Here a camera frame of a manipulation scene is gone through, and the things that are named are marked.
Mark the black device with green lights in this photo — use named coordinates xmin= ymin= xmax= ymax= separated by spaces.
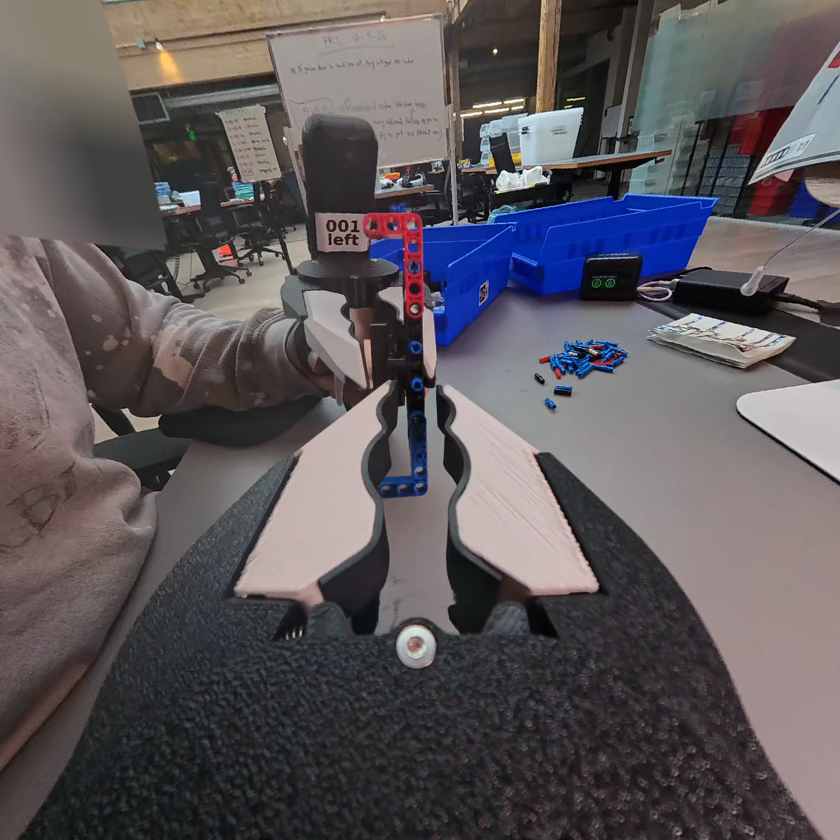
xmin=581 ymin=251 xmax=644 ymax=301

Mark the black power adapter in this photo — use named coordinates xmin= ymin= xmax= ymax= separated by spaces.
xmin=672 ymin=269 xmax=790 ymax=315

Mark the instruction booklet stack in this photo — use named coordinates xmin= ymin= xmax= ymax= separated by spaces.
xmin=646 ymin=314 xmax=796 ymax=368

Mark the black chair armrest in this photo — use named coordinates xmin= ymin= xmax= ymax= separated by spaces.
xmin=157 ymin=392 xmax=342 ymax=448

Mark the grey desk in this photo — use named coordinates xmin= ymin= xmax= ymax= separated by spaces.
xmin=0 ymin=213 xmax=840 ymax=840

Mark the wooden post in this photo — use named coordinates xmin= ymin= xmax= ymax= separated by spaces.
xmin=535 ymin=0 xmax=565 ymax=114

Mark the large whiteboard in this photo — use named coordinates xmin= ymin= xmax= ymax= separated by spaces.
xmin=266 ymin=16 xmax=455 ymax=173

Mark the person's left hand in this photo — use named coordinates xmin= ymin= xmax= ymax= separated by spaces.
xmin=290 ymin=323 xmax=370 ymax=410

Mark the person's grey hoodie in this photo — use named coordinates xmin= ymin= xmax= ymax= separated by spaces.
xmin=0 ymin=235 xmax=161 ymax=772

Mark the long wooden table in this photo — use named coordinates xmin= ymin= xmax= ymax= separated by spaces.
xmin=459 ymin=150 xmax=673 ymax=217

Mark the white plastic bag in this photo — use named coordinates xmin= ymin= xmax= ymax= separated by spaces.
xmin=495 ymin=165 xmax=551 ymax=193

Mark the black office chair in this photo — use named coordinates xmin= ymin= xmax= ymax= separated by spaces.
xmin=192 ymin=187 xmax=253 ymax=293

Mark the toy brick beam assembly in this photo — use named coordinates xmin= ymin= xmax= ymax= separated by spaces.
xmin=363 ymin=213 xmax=431 ymax=497

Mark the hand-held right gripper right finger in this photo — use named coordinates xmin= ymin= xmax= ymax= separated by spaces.
xmin=435 ymin=384 xmax=601 ymax=635

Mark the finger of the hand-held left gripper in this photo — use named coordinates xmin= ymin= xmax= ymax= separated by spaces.
xmin=377 ymin=285 xmax=438 ymax=389
xmin=302 ymin=287 xmax=373 ymax=389

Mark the small paper flipchart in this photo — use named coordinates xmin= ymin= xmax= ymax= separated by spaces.
xmin=217 ymin=105 xmax=283 ymax=185

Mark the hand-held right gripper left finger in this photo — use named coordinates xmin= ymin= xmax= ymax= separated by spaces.
xmin=234 ymin=381 xmax=399 ymax=635

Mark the thin white cord with plug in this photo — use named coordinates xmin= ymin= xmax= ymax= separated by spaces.
xmin=740 ymin=209 xmax=840 ymax=296

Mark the pile of toy brick pins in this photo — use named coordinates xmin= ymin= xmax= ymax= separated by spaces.
xmin=539 ymin=338 xmax=630 ymax=378

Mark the white book stand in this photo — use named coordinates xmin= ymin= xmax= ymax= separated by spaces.
xmin=736 ymin=379 xmax=840 ymax=484

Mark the white storage box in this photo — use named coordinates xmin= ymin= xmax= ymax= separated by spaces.
xmin=517 ymin=107 xmax=585 ymax=166

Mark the rack of storage bins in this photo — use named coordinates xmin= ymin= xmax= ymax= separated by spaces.
xmin=696 ymin=105 xmax=840 ymax=221

